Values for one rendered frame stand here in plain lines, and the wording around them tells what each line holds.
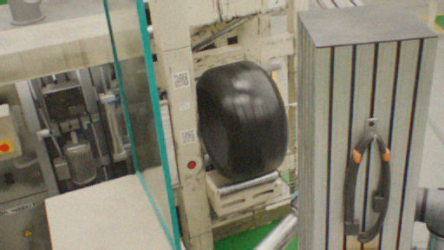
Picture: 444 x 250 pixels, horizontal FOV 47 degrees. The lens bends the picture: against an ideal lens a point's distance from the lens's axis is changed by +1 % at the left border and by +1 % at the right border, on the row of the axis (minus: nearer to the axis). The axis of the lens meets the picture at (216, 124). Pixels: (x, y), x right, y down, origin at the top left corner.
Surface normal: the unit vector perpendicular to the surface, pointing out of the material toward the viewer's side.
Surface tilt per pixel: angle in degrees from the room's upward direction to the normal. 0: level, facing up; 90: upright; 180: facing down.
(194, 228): 90
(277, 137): 83
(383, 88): 90
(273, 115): 62
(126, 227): 0
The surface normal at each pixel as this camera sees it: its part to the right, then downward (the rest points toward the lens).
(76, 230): -0.08, -0.87
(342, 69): 0.02, 0.48
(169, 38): 0.37, 0.43
